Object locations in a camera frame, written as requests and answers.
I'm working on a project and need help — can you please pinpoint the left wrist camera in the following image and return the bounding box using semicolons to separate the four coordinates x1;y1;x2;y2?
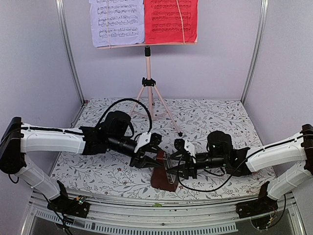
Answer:
134;132;162;153

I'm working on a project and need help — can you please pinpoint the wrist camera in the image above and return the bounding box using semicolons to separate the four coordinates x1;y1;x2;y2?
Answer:
174;139;196;157
134;132;162;153

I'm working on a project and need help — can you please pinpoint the pink music stand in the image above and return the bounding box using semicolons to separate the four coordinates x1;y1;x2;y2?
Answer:
95;0;199;137

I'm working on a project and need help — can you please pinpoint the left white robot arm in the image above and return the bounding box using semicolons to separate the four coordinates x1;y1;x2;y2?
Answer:
0;111;161;212

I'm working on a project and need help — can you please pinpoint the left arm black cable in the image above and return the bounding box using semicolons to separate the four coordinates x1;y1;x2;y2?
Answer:
97;98;154;134

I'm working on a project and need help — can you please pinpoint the aluminium front rail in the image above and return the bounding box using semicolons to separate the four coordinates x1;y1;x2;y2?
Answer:
20;188;304;235

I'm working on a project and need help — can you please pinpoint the floral table mat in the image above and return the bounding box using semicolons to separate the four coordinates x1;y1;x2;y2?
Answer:
51;99;275;198

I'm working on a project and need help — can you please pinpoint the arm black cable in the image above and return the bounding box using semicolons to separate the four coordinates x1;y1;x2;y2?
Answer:
178;146;260;192
97;98;154;134

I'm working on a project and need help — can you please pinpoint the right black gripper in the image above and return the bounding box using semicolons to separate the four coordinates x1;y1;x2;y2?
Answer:
166;150;227;179

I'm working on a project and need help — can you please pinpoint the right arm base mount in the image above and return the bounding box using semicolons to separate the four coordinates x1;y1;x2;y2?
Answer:
236;196;278;218

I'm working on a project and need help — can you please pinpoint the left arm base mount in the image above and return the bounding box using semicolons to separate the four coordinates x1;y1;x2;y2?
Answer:
47;196;91;218

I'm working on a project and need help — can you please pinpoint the right metal frame post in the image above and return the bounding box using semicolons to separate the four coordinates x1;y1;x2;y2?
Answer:
240;0;269;105

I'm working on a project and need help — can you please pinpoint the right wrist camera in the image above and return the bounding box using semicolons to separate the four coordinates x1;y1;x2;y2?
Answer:
174;139;196;157

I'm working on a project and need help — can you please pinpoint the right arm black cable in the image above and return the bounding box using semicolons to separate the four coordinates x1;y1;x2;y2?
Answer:
178;146;260;192

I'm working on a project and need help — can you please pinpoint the purple sheet music page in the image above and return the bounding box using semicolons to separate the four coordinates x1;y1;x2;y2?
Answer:
89;0;145;47

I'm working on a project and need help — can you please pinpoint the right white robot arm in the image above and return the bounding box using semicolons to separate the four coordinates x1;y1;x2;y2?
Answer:
166;124;313;213

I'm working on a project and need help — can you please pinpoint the brown wooden metronome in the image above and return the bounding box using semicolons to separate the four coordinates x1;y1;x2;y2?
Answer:
150;150;178;192

